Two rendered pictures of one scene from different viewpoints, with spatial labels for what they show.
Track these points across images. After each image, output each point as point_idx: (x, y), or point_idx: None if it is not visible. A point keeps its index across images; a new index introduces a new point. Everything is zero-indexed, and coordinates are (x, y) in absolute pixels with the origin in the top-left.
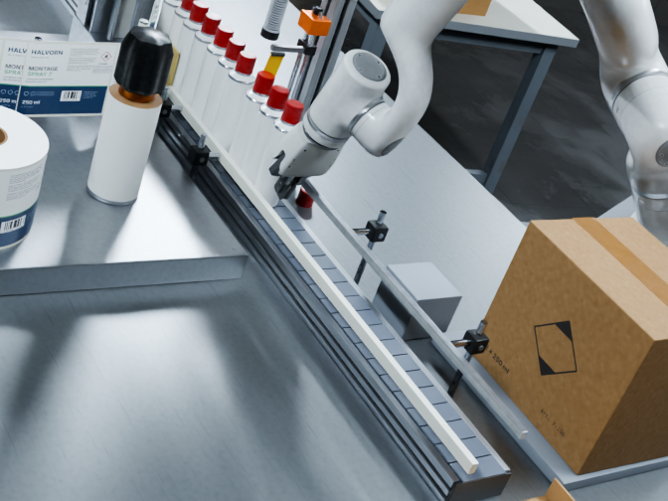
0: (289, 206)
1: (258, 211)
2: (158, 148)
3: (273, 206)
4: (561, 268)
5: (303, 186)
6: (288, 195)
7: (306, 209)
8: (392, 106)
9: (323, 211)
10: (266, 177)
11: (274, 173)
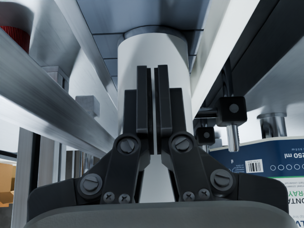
0: (79, 34)
1: (190, 19)
2: (250, 104)
3: (140, 34)
4: None
5: (92, 123)
6: (144, 84)
7: (6, 23)
8: None
9: (6, 36)
10: (187, 121)
11: (270, 192)
